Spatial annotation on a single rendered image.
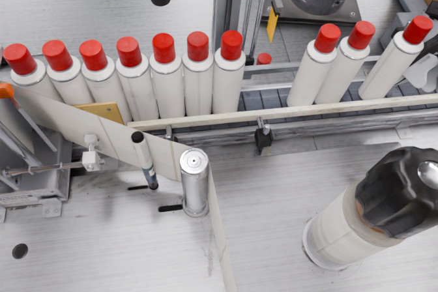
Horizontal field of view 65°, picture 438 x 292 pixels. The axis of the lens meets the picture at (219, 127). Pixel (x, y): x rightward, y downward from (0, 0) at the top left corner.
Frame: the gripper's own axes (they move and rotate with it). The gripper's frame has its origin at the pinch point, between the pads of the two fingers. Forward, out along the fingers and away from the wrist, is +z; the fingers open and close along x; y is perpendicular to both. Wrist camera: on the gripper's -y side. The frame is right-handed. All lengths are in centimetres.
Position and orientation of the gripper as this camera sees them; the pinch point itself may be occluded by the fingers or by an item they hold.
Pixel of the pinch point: (398, 77)
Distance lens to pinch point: 78.6
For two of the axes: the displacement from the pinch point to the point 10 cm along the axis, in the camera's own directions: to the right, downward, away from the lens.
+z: -5.3, 4.8, 7.0
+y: 1.4, 8.6, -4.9
